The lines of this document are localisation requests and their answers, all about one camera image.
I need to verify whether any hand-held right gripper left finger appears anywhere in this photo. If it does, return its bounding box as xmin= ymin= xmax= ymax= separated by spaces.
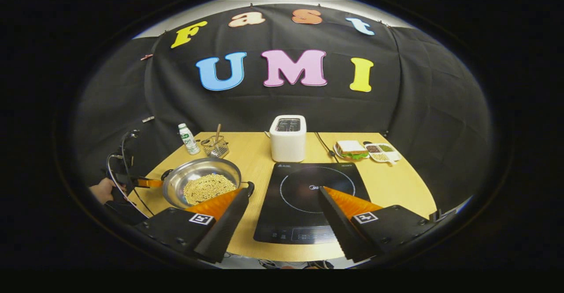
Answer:
xmin=132 ymin=188 xmax=251 ymax=263

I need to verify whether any wire utensil basket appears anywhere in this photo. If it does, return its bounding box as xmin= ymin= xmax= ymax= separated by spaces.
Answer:
xmin=200 ymin=134 xmax=230 ymax=159

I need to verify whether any white toaster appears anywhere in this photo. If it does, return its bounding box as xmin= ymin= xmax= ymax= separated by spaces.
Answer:
xmin=269 ymin=115 xmax=307 ymax=163

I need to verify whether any steel pot with soybeans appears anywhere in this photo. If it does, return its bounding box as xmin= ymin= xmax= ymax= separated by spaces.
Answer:
xmin=161 ymin=157 xmax=256 ymax=210

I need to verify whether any black power cable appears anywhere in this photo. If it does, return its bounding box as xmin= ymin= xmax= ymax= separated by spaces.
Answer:
xmin=314 ymin=131 xmax=339 ymax=162

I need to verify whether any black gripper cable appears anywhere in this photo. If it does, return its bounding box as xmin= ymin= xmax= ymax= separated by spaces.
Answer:
xmin=106 ymin=130 xmax=156 ymax=218

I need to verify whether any sandwich with lettuce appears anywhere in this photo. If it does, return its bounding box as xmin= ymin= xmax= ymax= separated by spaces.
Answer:
xmin=335 ymin=141 xmax=370 ymax=160

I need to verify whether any black backdrop cloth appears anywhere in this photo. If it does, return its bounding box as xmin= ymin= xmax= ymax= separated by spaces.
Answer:
xmin=73 ymin=4 xmax=493 ymax=216

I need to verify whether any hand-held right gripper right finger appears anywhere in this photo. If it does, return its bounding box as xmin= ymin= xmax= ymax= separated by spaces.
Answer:
xmin=318 ymin=186 xmax=441 ymax=263

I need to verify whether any white bottle green label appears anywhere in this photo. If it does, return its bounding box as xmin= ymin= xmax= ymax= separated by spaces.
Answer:
xmin=178 ymin=123 xmax=200 ymax=155

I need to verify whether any white divided dish with beans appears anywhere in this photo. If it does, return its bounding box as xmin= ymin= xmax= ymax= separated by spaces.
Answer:
xmin=364 ymin=142 xmax=402 ymax=166

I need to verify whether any white sandwich plate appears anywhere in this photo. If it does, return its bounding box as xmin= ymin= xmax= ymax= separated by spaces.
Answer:
xmin=333 ymin=144 xmax=371 ymax=161

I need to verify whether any black induction cooktop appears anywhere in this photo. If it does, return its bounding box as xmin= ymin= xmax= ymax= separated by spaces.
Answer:
xmin=253 ymin=162 xmax=371 ymax=245

